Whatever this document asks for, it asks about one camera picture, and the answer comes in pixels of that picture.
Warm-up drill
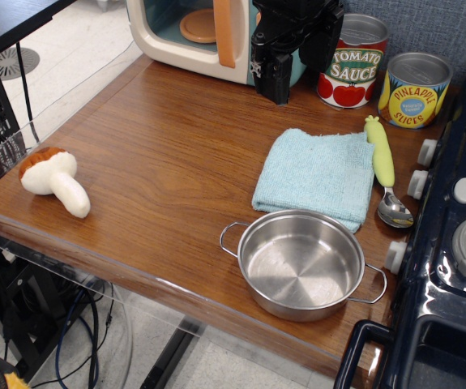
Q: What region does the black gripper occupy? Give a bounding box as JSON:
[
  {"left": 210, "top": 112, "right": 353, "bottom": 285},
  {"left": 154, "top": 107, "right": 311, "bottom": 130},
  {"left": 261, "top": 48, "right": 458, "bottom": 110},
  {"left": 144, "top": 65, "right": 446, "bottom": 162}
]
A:
[{"left": 250, "top": 1, "right": 344, "bottom": 105}]

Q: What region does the white plush mushroom toy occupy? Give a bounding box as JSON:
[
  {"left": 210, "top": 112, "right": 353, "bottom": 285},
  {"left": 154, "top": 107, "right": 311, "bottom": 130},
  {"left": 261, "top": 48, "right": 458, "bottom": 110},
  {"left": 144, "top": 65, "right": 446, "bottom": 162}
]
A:
[{"left": 19, "top": 147, "right": 91, "bottom": 219}]

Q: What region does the stainless steel pot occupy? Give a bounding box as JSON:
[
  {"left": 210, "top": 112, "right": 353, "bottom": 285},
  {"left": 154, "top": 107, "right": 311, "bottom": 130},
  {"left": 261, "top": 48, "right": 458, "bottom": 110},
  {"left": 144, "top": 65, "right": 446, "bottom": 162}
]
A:
[{"left": 226, "top": 209, "right": 370, "bottom": 323}]

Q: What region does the tomato sauce can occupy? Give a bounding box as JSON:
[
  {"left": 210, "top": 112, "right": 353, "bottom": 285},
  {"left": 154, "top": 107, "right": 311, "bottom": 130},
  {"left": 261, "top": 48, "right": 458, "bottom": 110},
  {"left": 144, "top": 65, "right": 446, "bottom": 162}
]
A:
[{"left": 317, "top": 14, "right": 390, "bottom": 109}]

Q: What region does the toy microwave oven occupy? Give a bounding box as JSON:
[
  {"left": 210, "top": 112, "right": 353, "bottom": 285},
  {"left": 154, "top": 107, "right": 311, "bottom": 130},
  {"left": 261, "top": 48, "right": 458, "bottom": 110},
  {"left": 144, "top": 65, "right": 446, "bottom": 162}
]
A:
[{"left": 125, "top": 0, "right": 309, "bottom": 88}]

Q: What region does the light blue folded cloth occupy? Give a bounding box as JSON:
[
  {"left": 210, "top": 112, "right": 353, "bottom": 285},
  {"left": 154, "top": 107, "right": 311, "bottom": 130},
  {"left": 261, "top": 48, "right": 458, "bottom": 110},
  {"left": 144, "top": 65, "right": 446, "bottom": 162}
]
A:
[{"left": 251, "top": 129, "right": 374, "bottom": 233}]

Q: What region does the pineapple slices can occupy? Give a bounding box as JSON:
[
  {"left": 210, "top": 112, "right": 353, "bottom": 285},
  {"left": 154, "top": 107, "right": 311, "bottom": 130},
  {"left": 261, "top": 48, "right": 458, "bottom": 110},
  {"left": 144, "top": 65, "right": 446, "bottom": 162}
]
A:
[{"left": 378, "top": 52, "right": 453, "bottom": 129}]

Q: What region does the clear acrylic table guard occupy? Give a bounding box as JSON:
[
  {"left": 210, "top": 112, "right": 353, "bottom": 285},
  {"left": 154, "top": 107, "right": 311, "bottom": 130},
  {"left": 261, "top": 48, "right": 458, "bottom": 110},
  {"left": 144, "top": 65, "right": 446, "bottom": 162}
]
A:
[{"left": 10, "top": 49, "right": 212, "bottom": 287}]

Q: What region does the dark blue toy stove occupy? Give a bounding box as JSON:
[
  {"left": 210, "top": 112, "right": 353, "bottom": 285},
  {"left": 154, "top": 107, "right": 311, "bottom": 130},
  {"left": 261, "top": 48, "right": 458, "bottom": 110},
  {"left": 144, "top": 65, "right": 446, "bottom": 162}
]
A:
[{"left": 335, "top": 80, "right": 466, "bottom": 388}]

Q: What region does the spoon with green handle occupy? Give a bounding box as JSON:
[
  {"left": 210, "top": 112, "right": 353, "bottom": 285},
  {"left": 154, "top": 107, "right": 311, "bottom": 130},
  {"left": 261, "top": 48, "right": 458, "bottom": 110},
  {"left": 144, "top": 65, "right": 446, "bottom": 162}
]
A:
[{"left": 364, "top": 115, "right": 414, "bottom": 229}]

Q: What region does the black floor cable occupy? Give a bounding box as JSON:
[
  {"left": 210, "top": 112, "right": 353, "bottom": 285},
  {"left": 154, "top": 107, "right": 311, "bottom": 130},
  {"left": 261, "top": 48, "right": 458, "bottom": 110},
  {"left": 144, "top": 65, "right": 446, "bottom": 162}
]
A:
[{"left": 0, "top": 279, "right": 116, "bottom": 389}]

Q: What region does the blue floor cable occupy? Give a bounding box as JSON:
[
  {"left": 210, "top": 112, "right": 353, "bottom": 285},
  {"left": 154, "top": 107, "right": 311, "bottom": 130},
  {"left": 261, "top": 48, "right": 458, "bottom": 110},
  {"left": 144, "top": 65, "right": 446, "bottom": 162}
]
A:
[{"left": 55, "top": 289, "right": 100, "bottom": 389}]

